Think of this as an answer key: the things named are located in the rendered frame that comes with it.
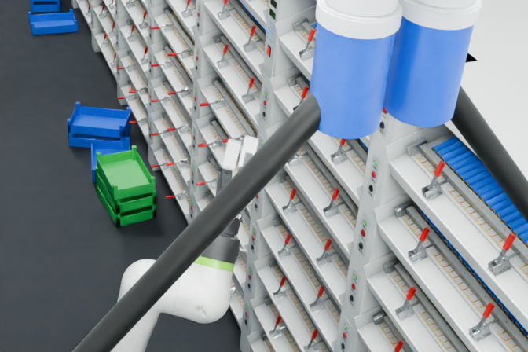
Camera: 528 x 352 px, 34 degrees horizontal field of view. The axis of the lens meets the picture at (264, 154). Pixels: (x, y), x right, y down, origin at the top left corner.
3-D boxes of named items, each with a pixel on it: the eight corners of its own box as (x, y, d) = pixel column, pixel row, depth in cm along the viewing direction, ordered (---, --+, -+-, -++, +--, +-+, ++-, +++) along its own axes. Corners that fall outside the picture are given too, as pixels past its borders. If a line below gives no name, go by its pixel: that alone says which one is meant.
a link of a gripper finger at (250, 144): (237, 166, 181) (238, 166, 181) (244, 135, 182) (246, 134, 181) (250, 170, 182) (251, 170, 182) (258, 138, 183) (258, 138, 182)
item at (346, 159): (362, 213, 227) (353, 175, 218) (276, 101, 273) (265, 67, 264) (429, 181, 230) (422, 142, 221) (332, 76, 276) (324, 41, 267)
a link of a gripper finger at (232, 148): (234, 171, 195) (233, 171, 195) (241, 141, 195) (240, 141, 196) (221, 167, 194) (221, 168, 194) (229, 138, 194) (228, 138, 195)
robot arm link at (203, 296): (218, 324, 191) (229, 331, 180) (163, 312, 188) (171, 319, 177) (232, 262, 192) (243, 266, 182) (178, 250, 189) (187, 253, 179)
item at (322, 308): (336, 361, 258) (328, 333, 249) (263, 239, 304) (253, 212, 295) (395, 331, 261) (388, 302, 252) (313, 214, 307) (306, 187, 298)
